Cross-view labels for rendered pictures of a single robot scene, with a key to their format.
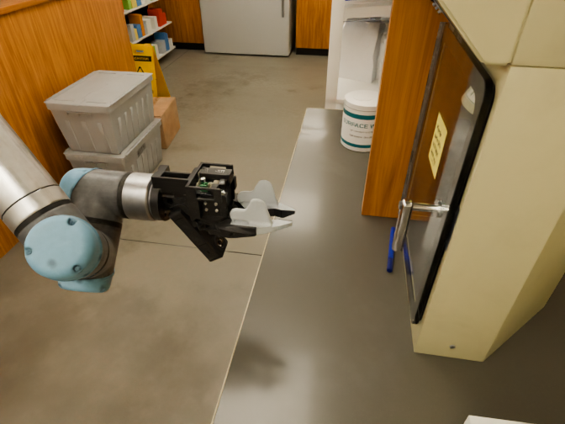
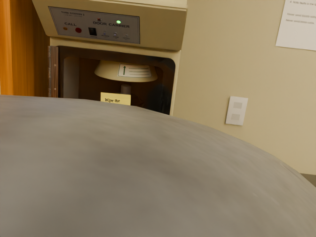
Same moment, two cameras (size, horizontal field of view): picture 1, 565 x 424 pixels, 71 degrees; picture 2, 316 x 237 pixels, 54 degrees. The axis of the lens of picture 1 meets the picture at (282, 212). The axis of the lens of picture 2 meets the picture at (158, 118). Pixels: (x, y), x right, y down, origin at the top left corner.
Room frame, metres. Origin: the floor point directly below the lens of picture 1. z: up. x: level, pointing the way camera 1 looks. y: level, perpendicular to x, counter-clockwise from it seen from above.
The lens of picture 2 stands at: (0.54, 0.54, 1.49)
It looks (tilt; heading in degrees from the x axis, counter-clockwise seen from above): 18 degrees down; 261
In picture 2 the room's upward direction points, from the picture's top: 6 degrees clockwise
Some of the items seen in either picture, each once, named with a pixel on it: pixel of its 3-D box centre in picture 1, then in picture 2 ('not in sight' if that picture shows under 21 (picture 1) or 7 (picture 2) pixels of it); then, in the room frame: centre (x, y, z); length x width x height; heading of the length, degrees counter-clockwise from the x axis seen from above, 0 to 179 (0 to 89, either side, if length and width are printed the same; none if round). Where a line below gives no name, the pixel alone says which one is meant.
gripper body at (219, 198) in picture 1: (196, 197); not in sight; (0.51, 0.13, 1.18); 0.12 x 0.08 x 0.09; 81
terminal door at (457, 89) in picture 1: (430, 174); (109, 129); (0.55, -0.24, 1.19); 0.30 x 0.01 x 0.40; 170
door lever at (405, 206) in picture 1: (414, 225); not in sight; (0.45, -0.19, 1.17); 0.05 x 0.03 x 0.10; 80
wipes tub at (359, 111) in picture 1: (363, 120); not in sight; (1.15, -0.25, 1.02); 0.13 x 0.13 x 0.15
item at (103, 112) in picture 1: (108, 110); not in sight; (2.46, 1.13, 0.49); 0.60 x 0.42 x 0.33; 170
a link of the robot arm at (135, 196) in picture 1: (149, 195); not in sight; (0.52, 0.21, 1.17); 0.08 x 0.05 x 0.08; 171
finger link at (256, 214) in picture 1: (260, 214); not in sight; (0.47, 0.03, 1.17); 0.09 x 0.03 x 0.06; 75
